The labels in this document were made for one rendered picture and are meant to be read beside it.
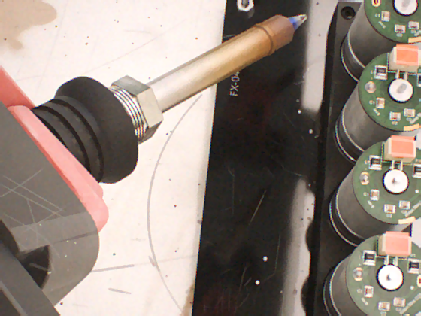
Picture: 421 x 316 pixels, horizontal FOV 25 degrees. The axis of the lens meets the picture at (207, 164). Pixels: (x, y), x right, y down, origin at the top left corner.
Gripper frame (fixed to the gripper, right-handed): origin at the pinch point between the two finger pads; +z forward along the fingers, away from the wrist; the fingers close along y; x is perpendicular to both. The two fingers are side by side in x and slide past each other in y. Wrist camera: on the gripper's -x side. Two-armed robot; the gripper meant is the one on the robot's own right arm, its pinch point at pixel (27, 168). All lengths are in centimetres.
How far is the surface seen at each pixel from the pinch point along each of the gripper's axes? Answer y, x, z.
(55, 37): 7.4, 2.3, 13.7
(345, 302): -6.5, -0.8, 9.7
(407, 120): -3.6, -5.5, 10.7
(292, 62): 1.0, -3.5, 15.4
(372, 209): -5.0, -3.2, 9.5
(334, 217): -4.3, -1.5, 12.7
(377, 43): -1.1, -6.3, 12.0
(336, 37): 0.5, -5.2, 15.2
